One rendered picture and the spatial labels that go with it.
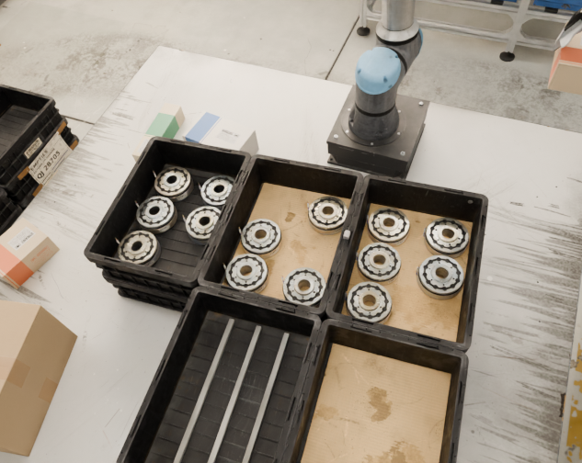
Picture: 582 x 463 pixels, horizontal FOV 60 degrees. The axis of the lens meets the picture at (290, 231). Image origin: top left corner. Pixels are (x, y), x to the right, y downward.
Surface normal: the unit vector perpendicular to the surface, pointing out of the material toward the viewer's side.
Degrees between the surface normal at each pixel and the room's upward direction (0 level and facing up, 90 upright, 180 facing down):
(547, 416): 0
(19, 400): 90
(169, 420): 0
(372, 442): 0
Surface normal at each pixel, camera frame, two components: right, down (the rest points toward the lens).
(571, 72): -0.38, 0.79
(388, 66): -0.15, -0.40
